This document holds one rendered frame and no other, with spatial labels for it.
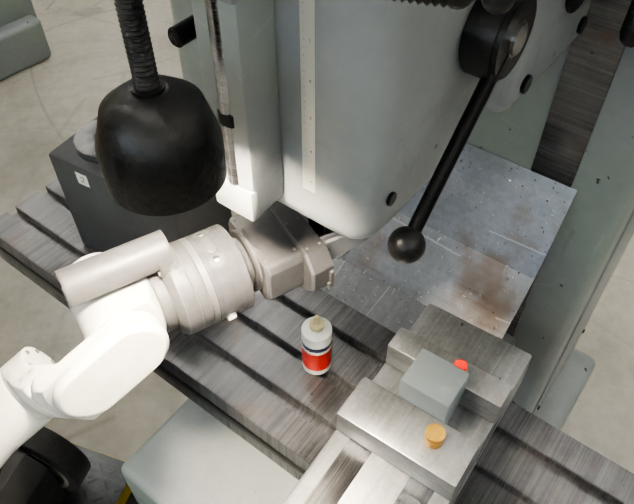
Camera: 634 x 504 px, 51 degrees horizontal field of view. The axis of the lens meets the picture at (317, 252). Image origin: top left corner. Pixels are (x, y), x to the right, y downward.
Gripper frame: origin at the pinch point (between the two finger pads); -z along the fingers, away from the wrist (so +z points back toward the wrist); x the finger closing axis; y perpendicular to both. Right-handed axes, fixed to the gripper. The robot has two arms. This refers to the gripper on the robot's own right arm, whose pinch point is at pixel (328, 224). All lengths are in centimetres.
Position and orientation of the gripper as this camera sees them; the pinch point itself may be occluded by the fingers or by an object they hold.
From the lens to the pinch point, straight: 68.6
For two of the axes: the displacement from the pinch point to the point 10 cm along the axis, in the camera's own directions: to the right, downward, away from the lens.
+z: -8.5, 3.8, -3.5
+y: -0.1, 6.7, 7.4
